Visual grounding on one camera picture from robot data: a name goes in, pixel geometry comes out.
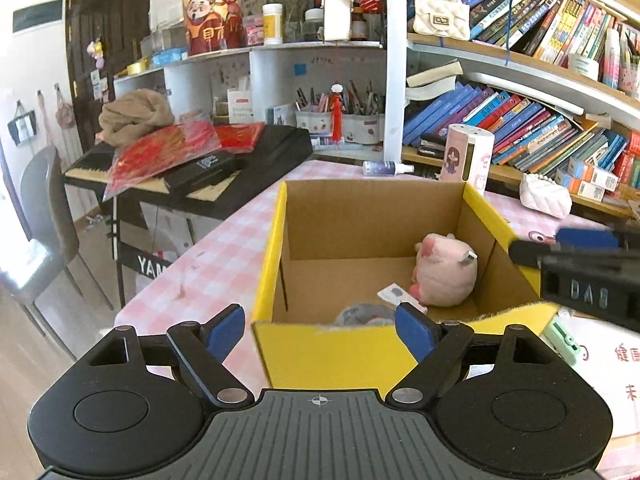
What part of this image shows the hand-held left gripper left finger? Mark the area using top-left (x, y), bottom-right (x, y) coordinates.
top-left (75, 304), bottom-right (254, 409)

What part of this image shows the white straw box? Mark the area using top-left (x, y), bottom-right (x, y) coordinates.
top-left (227, 88), bottom-right (254, 124)

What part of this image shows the red tassel ornament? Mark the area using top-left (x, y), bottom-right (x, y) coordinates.
top-left (329, 84), bottom-right (347, 144)

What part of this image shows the dark wooden door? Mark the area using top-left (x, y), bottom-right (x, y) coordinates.
top-left (65, 0), bottom-right (152, 152)

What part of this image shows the red plastic bag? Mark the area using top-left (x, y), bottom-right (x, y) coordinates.
top-left (102, 121), bottom-right (266, 197)

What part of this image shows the orange and white box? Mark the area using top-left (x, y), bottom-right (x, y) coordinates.
top-left (569, 156), bottom-right (621, 192)
top-left (555, 169), bottom-right (607, 202)

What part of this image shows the red boxed book set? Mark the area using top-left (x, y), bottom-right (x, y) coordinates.
top-left (612, 130), bottom-right (640, 192)

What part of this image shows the white shelf bar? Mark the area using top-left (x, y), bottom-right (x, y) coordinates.
top-left (464, 70), bottom-right (585, 117)

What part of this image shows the pink checked printed tablecloth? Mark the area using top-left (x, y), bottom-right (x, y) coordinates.
top-left (114, 156), bottom-right (640, 480)

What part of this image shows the yellow cardboard box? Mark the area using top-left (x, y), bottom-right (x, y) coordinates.
top-left (251, 180), bottom-right (561, 397)

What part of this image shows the white wooden bookshelf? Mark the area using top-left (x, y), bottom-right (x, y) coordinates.
top-left (382, 0), bottom-right (640, 222)

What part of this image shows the white quilted pearl handbag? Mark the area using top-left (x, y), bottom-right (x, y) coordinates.
top-left (413, 0), bottom-right (471, 42)

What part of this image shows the black case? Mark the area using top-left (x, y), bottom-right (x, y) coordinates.
top-left (164, 152), bottom-right (242, 194)

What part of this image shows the pink cartoon humidifier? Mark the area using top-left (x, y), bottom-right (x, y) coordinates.
top-left (439, 123), bottom-right (496, 197)

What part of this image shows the white round tape container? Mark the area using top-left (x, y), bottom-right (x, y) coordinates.
top-left (567, 53), bottom-right (600, 82)

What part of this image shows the white bottle yellow label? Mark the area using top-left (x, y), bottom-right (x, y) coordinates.
top-left (262, 3), bottom-right (285, 46)

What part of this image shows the beige crumpled cloth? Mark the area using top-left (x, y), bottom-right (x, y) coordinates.
top-left (97, 88), bottom-right (176, 148)

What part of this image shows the black electronic keyboard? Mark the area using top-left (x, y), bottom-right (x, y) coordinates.
top-left (62, 124), bottom-right (314, 222)

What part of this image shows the row of colourful books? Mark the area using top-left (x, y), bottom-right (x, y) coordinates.
top-left (461, 0), bottom-right (617, 70)
top-left (401, 80), bottom-right (640, 177)

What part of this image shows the white card tag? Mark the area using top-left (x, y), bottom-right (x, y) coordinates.
top-left (377, 284), bottom-right (429, 315)

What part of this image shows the small picture card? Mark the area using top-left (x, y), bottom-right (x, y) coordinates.
top-left (265, 103), bottom-right (297, 127)

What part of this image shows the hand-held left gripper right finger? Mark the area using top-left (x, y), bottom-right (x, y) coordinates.
top-left (385, 304), bottom-right (563, 409)

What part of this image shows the mint green toy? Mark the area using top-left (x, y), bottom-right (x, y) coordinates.
top-left (542, 318), bottom-right (582, 367)

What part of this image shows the glue bottle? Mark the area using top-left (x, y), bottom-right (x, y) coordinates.
top-left (602, 27), bottom-right (621, 89)

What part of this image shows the purple spray bottle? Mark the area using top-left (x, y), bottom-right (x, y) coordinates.
top-left (362, 159), bottom-right (416, 179)

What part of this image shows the white pen holder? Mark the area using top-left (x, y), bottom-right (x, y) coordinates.
top-left (295, 109), bottom-right (334, 137)
top-left (344, 111), bottom-right (386, 144)

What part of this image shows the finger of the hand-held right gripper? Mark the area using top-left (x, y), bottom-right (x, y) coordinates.
top-left (508, 238), bottom-right (640, 269)
top-left (555, 227), bottom-right (640, 251)

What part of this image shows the brown glass bottle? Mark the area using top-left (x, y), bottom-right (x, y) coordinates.
top-left (351, 7), bottom-right (371, 42)

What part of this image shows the white side shelf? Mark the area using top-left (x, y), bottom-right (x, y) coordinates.
top-left (113, 40), bottom-right (387, 153)

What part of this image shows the pink plush pig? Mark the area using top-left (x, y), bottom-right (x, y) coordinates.
top-left (409, 232), bottom-right (479, 308)

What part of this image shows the grey chair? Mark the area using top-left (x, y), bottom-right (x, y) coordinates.
top-left (0, 145), bottom-right (114, 341)

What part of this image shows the black keyboard stand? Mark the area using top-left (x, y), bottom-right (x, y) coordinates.
top-left (106, 194), bottom-right (212, 312)

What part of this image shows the fortune god decorated tin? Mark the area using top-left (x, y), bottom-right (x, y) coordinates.
top-left (181, 0), bottom-right (249, 57)

